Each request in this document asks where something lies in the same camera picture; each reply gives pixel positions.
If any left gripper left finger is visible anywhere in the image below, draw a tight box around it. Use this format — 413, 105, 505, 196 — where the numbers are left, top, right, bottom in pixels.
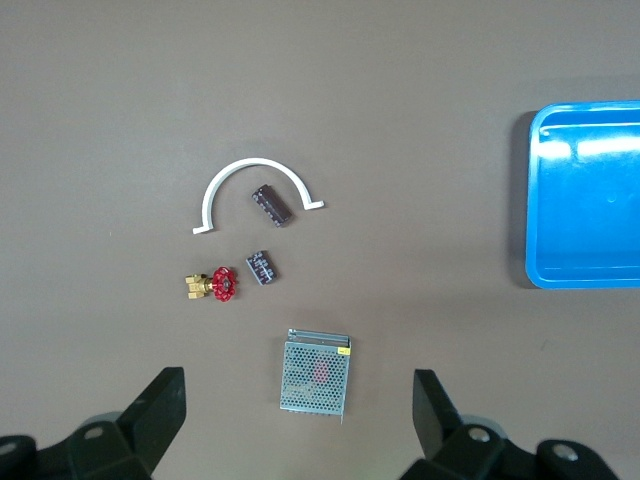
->
0, 367, 188, 480

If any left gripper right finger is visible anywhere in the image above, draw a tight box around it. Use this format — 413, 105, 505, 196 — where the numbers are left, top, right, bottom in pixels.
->
402, 368, 619, 480

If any long dark brown capacitor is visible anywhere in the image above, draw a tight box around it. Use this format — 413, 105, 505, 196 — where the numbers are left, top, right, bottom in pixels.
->
249, 183, 294, 229

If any metal mesh power supply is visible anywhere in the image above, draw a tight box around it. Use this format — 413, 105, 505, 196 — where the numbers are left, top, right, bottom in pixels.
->
278, 327, 353, 426

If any blue plastic tray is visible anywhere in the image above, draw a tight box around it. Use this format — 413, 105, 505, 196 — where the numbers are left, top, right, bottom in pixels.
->
524, 99, 640, 290

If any white curved pipe clamp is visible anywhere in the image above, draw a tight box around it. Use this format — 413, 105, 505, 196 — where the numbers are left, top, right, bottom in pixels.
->
191, 157, 325, 236

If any brown table mat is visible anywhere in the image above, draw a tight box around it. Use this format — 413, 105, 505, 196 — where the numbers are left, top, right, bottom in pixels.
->
0, 0, 640, 480

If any red handled brass valve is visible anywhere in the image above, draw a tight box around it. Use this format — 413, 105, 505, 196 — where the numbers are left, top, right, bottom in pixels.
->
183, 265, 240, 304

